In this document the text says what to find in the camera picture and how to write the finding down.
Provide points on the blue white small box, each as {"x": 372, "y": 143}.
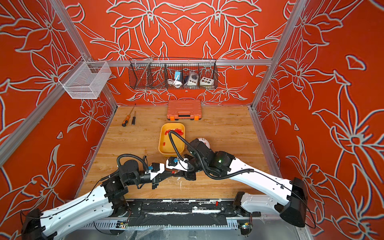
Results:
{"x": 178, "y": 76}

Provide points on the white button box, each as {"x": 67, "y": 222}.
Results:
{"x": 206, "y": 82}

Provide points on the black wire wall basket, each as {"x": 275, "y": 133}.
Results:
{"x": 158, "y": 73}

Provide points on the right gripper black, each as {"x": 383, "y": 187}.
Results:
{"x": 187, "y": 175}

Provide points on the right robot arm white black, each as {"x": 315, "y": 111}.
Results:
{"x": 290, "y": 196}

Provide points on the black handled screwdriver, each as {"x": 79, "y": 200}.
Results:
{"x": 134, "y": 119}

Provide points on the white round dial device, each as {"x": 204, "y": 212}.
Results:
{"x": 193, "y": 80}

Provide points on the red sleeves pile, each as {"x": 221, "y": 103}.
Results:
{"x": 178, "y": 131}

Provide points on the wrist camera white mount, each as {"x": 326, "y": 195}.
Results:
{"x": 173, "y": 163}
{"x": 156, "y": 169}

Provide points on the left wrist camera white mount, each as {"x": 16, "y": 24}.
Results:
{"x": 156, "y": 169}

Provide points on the orange handled screwdriver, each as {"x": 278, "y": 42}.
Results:
{"x": 127, "y": 118}

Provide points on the orange tool case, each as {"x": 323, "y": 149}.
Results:
{"x": 184, "y": 109}

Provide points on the white dome screw fixture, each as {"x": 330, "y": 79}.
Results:
{"x": 205, "y": 141}

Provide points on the clear acrylic wall box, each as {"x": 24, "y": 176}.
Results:
{"x": 86, "y": 81}

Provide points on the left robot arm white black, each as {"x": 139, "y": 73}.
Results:
{"x": 106, "y": 199}

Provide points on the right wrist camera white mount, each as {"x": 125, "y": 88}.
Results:
{"x": 173, "y": 163}

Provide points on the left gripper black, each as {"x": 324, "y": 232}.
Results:
{"x": 164, "y": 176}

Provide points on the yellow plastic tray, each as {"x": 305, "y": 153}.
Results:
{"x": 168, "y": 150}

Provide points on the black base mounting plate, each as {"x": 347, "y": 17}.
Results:
{"x": 182, "y": 212}

